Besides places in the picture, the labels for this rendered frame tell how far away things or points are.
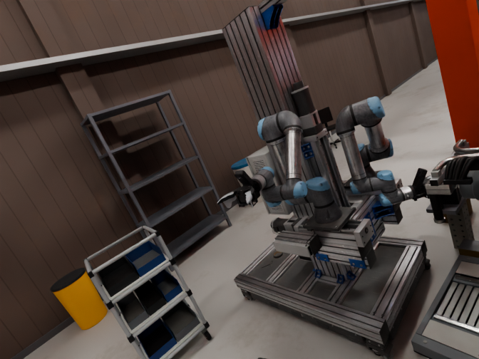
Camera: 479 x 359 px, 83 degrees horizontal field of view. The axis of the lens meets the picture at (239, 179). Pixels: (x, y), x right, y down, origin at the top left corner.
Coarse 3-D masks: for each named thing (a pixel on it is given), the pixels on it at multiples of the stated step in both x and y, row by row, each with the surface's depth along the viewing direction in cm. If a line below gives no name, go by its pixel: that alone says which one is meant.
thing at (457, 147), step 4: (460, 140) 131; (464, 140) 131; (456, 144) 129; (460, 144) 129; (464, 144) 131; (456, 148) 125; (460, 148) 123; (464, 148) 122; (468, 148) 120; (472, 148) 119; (476, 148) 117; (460, 152) 123; (464, 152) 122; (468, 152) 120; (472, 152) 119; (476, 152) 118
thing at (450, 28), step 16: (432, 0) 140; (448, 0) 136; (464, 0) 131; (432, 16) 143; (448, 16) 138; (464, 16) 134; (432, 32) 146; (448, 32) 141; (464, 32) 137; (448, 48) 144; (464, 48) 139; (448, 64) 147; (464, 64) 142; (448, 80) 150; (464, 80) 145; (448, 96) 153; (464, 96) 148; (464, 112) 151; (464, 128) 155
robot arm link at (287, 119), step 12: (288, 120) 136; (300, 120) 137; (288, 132) 135; (300, 132) 135; (288, 144) 133; (300, 144) 133; (288, 156) 130; (300, 156) 131; (288, 168) 128; (300, 168) 128; (288, 180) 126; (300, 180) 126; (288, 192) 125; (300, 192) 121
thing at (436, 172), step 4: (456, 156) 118; (460, 156) 117; (468, 156) 115; (472, 156) 114; (476, 156) 113; (444, 160) 119; (448, 160) 118; (440, 164) 117; (444, 164) 118; (436, 168) 115; (440, 168) 115; (432, 172) 115; (436, 172) 114; (440, 172) 114; (432, 176) 116; (436, 176) 114
